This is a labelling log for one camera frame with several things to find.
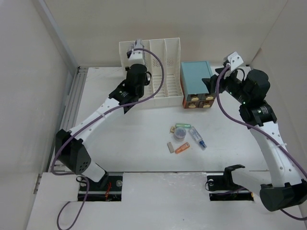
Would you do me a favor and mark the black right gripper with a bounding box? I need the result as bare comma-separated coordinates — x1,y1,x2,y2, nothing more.
201,67,250,104

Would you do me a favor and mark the teal mini drawer cabinet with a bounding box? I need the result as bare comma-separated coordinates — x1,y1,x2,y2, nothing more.
180,61,215,109

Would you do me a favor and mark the round clear pin jar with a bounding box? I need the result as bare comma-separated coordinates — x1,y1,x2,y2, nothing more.
174,127,187,141

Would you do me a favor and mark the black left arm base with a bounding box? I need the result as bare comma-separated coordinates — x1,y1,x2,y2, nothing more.
86,172,123,202

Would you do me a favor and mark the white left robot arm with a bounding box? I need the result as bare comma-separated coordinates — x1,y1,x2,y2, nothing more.
56,64,149,190

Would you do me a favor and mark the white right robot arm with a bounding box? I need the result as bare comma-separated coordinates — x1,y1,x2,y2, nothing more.
202,68,307,212

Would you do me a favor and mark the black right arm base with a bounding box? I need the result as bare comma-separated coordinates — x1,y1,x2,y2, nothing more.
204,164,254,201

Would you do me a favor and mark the white four-slot file organizer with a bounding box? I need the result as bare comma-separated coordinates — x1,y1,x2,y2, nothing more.
118,37,184,108

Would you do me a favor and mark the clear blue glue bottle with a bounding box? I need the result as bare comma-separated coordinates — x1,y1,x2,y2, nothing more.
189,126,207,150

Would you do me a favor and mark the green capsule case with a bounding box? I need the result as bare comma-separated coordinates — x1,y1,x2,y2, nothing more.
175,123,191,128

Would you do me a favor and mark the yellow small eraser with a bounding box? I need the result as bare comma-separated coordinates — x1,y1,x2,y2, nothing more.
170,126,176,133

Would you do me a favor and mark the orange usb stick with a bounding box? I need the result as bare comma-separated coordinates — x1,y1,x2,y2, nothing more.
175,142,190,154

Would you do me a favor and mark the grey eraser block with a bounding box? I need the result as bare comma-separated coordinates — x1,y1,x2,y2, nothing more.
167,142,175,153

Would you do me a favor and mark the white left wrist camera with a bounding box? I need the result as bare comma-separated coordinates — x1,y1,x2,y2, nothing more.
127,39,145,66

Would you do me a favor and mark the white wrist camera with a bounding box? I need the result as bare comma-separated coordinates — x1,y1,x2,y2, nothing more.
223,52,244,72
127,39,145,66

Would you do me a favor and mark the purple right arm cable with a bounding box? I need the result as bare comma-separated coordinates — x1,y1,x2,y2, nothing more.
214,64,307,220

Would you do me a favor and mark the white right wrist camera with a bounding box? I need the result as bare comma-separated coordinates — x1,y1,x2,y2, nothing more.
223,52,244,72

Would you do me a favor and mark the aluminium rail frame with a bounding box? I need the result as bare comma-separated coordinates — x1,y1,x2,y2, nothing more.
47,66,88,173

